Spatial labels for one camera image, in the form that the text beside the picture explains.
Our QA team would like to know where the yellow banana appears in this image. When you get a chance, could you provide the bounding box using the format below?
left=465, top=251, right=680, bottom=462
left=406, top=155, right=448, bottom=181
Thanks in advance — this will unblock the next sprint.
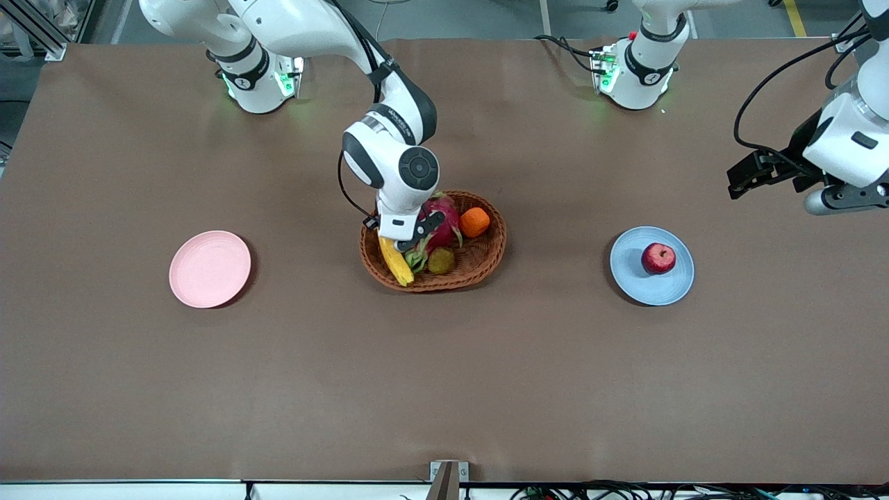
left=379, top=236, right=415, bottom=287

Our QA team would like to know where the red apple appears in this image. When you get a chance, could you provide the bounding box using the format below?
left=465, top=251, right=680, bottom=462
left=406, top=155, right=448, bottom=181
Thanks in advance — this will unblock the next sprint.
left=641, top=242, right=676, bottom=275

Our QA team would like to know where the pink dragon fruit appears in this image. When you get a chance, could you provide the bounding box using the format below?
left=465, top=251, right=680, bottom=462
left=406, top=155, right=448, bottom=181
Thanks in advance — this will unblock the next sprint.
left=404, top=193, right=464, bottom=273

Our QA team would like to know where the orange mandarin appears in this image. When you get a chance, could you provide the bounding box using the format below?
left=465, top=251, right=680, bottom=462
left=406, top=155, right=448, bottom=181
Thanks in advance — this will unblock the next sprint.
left=459, top=207, right=491, bottom=239

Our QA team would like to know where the brown wicker basket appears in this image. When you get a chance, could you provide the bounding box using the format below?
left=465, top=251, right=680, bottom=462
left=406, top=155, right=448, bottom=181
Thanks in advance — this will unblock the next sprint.
left=358, top=190, right=507, bottom=292

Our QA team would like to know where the light blue round plate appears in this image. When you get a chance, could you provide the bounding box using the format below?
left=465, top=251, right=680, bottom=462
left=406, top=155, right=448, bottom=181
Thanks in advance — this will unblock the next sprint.
left=610, top=226, right=695, bottom=306

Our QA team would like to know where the brown table cover sheet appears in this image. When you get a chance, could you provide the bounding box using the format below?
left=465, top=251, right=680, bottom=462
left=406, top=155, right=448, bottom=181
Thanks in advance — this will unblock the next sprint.
left=0, top=38, right=889, bottom=485

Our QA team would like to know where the pink round plate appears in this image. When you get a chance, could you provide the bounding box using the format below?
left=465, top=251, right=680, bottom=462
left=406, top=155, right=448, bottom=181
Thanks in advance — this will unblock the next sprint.
left=169, top=231, right=252, bottom=308

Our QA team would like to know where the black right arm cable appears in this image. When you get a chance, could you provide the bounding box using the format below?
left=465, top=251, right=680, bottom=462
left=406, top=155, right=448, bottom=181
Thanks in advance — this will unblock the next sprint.
left=326, top=0, right=391, bottom=231

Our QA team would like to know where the black arm base cable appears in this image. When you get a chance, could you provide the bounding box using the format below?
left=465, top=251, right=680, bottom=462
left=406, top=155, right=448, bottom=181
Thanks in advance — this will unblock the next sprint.
left=533, top=35, right=606, bottom=74

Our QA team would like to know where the metal table edge bracket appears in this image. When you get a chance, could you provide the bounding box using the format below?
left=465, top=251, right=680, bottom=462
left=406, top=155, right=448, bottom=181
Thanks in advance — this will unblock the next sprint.
left=429, top=460, right=470, bottom=500

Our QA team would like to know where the black cable bundle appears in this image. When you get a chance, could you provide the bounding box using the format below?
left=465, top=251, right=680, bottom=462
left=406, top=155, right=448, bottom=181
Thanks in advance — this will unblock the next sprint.
left=510, top=479, right=889, bottom=500

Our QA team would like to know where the white table edge rail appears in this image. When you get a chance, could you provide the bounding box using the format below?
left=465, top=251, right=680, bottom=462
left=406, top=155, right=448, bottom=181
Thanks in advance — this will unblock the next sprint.
left=0, top=479, right=889, bottom=500

